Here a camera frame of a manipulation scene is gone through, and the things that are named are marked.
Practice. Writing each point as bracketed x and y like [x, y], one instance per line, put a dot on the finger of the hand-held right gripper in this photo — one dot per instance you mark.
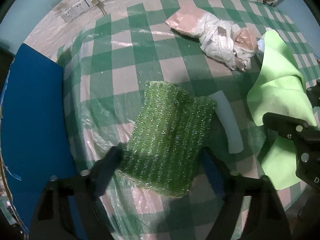
[314, 91]
[285, 125]

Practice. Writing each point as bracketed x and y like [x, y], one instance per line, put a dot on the green checkered tablecloth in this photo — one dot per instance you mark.
[150, 52]

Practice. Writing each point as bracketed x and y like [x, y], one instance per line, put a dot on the light blue cloth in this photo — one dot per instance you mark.
[260, 45]

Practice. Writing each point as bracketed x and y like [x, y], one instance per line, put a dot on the white foam strip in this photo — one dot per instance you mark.
[231, 125]

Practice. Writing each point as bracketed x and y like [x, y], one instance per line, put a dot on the white wall socket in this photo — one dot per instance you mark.
[91, 0]
[80, 8]
[68, 15]

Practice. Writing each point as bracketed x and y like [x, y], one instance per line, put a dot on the blue board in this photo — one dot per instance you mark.
[35, 110]

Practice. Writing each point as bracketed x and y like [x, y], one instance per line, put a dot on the light green cloth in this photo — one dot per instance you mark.
[277, 90]

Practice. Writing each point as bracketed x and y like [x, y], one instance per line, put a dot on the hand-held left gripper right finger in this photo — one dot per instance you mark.
[217, 180]

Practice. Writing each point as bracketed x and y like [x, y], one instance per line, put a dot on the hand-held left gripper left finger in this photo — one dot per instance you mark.
[108, 171]

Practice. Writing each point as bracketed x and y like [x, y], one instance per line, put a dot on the crumpled white plastic bag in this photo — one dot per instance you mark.
[222, 42]

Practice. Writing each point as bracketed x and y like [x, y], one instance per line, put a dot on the green bubble wrap sheet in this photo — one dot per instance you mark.
[170, 140]

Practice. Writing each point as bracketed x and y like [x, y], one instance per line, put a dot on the pink plastic bag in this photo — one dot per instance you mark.
[188, 20]

